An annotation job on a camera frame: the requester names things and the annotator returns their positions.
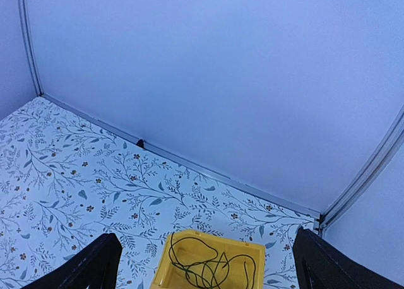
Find left aluminium frame post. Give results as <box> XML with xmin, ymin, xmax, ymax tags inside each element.
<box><xmin>17</xmin><ymin>0</ymin><xmax>45</xmax><ymax>97</ymax></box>

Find yellow three-compartment bin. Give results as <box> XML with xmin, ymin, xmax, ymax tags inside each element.
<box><xmin>150</xmin><ymin>230</ymin><xmax>266</xmax><ymax>289</ymax></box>

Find small black wall clip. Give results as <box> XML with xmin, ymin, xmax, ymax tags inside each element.
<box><xmin>136</xmin><ymin>139</ymin><xmax>145</xmax><ymax>149</ymax></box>

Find floral patterned table mat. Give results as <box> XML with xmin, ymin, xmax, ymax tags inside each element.
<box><xmin>1</xmin><ymin>98</ymin><xmax>314</xmax><ymax>288</ymax></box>

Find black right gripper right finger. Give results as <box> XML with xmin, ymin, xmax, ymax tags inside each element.
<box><xmin>292</xmin><ymin>227</ymin><xmax>402</xmax><ymax>289</ymax></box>

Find right aluminium frame post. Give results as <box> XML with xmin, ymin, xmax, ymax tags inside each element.
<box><xmin>318</xmin><ymin>109</ymin><xmax>403</xmax><ymax>237</ymax></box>

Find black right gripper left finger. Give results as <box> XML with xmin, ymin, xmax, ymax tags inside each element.
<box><xmin>30</xmin><ymin>233</ymin><xmax>122</xmax><ymax>289</ymax></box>

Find aluminium frame post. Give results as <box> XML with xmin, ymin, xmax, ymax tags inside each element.
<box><xmin>318</xmin><ymin>109</ymin><xmax>403</xmax><ymax>237</ymax></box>
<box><xmin>17</xmin><ymin>0</ymin><xmax>45</xmax><ymax>97</ymax></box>

